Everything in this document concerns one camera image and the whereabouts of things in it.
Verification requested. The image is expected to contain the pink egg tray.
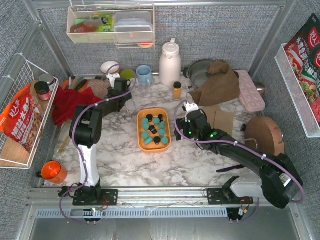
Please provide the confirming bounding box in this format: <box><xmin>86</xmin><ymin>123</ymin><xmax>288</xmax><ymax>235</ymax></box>
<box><xmin>234</xmin><ymin>70</ymin><xmax>266</xmax><ymax>113</ymax></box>

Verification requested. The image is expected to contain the orange plate with utensils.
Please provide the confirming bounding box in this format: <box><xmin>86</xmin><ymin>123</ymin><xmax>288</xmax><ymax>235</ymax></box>
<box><xmin>62</xmin><ymin>77</ymin><xmax>89</xmax><ymax>92</ymax></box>

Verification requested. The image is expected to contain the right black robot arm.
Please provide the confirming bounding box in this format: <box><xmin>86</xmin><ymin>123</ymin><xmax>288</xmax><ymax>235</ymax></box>
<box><xmin>173</xmin><ymin>100</ymin><xmax>306</xmax><ymax>209</ymax></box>

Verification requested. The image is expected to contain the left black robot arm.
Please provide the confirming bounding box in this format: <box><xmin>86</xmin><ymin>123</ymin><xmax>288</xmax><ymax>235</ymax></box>
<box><xmin>69</xmin><ymin>76</ymin><xmax>137</xmax><ymax>188</ymax></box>

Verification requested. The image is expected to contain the silver lidded jar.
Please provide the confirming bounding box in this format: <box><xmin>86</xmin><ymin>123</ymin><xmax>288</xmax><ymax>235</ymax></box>
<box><xmin>39</xmin><ymin>73</ymin><xmax>56</xmax><ymax>92</ymax></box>

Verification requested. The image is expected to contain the round wooden board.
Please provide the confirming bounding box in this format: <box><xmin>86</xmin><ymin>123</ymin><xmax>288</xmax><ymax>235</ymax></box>
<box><xmin>244</xmin><ymin>116</ymin><xmax>285</xmax><ymax>156</ymax></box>

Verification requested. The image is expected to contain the white side rack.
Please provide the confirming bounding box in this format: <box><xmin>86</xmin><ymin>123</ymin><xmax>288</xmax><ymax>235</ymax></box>
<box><xmin>274</xmin><ymin>43</ymin><xmax>320</xmax><ymax>139</ymax></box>

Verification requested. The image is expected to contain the teal capsule numbered three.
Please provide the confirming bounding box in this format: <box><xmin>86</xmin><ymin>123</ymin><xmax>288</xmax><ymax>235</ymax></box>
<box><xmin>144</xmin><ymin>136</ymin><xmax>153</xmax><ymax>145</ymax></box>

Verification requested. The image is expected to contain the clear wall shelf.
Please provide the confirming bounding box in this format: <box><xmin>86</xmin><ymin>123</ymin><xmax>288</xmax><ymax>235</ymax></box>
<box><xmin>66</xmin><ymin>4</ymin><xmax>156</xmax><ymax>49</ymax></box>

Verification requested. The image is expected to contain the clear drinking glass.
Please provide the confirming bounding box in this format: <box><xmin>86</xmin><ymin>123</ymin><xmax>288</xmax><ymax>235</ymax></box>
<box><xmin>138</xmin><ymin>82</ymin><xmax>151</xmax><ymax>98</ymax></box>

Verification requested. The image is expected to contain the orange storage basket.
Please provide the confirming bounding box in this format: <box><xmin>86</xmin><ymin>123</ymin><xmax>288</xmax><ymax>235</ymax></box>
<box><xmin>137</xmin><ymin>108</ymin><xmax>172</xmax><ymax>154</ymax></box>

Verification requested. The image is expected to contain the blue mug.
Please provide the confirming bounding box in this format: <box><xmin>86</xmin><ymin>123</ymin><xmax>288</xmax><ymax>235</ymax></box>
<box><xmin>136</xmin><ymin>65</ymin><xmax>154</xmax><ymax>87</ymax></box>

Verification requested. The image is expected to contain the orange round lid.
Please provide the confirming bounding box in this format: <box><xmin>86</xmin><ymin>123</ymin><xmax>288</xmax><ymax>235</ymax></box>
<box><xmin>36</xmin><ymin>160</ymin><xmax>68</xmax><ymax>184</ymax></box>

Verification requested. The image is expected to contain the dark lidded jar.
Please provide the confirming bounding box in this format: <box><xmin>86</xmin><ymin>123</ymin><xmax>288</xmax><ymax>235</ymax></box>
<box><xmin>34</xmin><ymin>81</ymin><xmax>52</xmax><ymax>101</ymax></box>

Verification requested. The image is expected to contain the green lidded cup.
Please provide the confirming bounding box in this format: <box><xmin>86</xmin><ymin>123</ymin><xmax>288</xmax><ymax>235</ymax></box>
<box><xmin>120</xmin><ymin>69</ymin><xmax>136</xmax><ymax>80</ymax></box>

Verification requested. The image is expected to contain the brown cloth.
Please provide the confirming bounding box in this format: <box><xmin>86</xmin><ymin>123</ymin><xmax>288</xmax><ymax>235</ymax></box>
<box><xmin>189</xmin><ymin>60</ymin><xmax>240</xmax><ymax>107</ymax></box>

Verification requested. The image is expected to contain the white thermos jug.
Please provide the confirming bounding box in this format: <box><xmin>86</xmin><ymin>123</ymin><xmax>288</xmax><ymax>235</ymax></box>
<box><xmin>159</xmin><ymin>38</ymin><xmax>182</xmax><ymax>87</ymax></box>

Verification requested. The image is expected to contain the white wire basket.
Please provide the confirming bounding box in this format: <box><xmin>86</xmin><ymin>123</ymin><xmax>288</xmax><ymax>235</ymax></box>
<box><xmin>0</xmin><ymin>53</ymin><xmax>60</xmax><ymax>170</ymax></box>

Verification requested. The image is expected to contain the red snack bag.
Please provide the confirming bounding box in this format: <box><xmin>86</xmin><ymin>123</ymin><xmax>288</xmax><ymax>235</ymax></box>
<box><xmin>0</xmin><ymin>84</ymin><xmax>42</xmax><ymax>153</ymax></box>

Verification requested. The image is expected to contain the orange juice bottle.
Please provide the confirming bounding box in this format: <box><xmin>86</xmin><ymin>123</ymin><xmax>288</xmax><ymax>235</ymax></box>
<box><xmin>173</xmin><ymin>81</ymin><xmax>182</xmax><ymax>99</ymax></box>

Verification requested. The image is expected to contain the orange striped white bowl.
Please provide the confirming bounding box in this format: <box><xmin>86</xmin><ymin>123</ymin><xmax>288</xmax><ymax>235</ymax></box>
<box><xmin>100</xmin><ymin>61</ymin><xmax>120</xmax><ymax>77</ymax></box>

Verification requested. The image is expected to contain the steel pot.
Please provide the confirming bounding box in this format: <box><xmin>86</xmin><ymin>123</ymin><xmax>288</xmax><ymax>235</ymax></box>
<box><xmin>183</xmin><ymin>59</ymin><xmax>217</xmax><ymax>90</ymax></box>

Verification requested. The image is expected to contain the brown cork mat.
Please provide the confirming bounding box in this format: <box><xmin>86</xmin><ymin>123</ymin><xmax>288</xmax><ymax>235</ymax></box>
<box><xmin>203</xmin><ymin>105</ymin><xmax>221</xmax><ymax>128</ymax></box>
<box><xmin>214</xmin><ymin>110</ymin><xmax>234</xmax><ymax>136</ymax></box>

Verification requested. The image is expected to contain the red satin cloth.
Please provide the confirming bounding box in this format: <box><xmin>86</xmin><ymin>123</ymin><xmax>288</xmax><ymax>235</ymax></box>
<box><xmin>52</xmin><ymin>86</ymin><xmax>102</xmax><ymax>126</ymax></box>

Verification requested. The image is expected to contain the clear plastic food box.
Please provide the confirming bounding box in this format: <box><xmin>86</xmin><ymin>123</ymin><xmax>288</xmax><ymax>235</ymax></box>
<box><xmin>113</xmin><ymin>11</ymin><xmax>154</xmax><ymax>43</ymax></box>

